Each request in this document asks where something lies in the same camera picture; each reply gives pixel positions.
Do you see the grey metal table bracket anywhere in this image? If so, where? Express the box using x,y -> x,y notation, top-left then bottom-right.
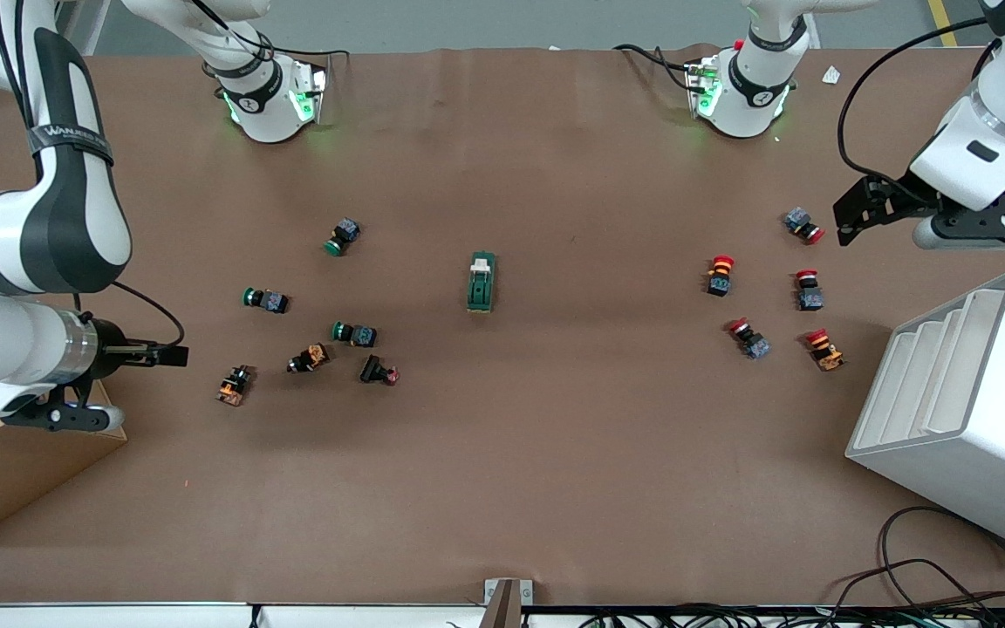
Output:
482,577 -> 534,628

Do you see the brown paper table cover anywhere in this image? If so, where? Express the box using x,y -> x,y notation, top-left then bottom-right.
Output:
0,48 -> 1005,607

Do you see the green load switch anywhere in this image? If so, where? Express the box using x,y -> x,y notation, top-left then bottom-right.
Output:
466,251 -> 498,314

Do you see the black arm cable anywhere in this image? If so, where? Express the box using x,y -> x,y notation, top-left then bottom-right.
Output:
837,16 -> 992,186
110,279 -> 186,348

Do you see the black button orange body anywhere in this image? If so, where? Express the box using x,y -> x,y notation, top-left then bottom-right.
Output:
215,365 -> 255,407
287,344 -> 331,374

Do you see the black switch red tip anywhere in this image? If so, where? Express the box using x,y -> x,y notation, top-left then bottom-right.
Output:
359,354 -> 401,386

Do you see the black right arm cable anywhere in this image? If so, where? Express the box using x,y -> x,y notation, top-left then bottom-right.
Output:
110,279 -> 186,348

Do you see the black base cable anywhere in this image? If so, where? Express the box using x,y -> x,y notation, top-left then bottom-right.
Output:
614,42 -> 700,88

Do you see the brown cardboard box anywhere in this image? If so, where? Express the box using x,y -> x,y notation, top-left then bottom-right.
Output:
0,384 -> 128,549

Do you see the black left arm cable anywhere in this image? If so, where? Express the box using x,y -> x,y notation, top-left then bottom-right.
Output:
837,16 -> 992,186

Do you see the red button orange body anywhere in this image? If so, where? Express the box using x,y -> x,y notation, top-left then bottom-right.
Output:
806,328 -> 845,372

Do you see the black cable bundle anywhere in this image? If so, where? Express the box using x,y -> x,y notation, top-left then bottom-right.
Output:
577,602 -> 1005,628

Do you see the white stepped storage bin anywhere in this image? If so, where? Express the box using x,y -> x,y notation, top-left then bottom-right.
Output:
845,270 -> 1005,561

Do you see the white table edge strip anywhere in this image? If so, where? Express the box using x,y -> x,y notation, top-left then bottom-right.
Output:
0,602 -> 486,628

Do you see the black looped cable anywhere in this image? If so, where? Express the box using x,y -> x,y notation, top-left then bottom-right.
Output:
825,506 -> 1005,611

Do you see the green button blue body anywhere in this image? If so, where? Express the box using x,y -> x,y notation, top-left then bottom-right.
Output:
243,286 -> 291,315
332,321 -> 379,348
324,217 -> 361,257

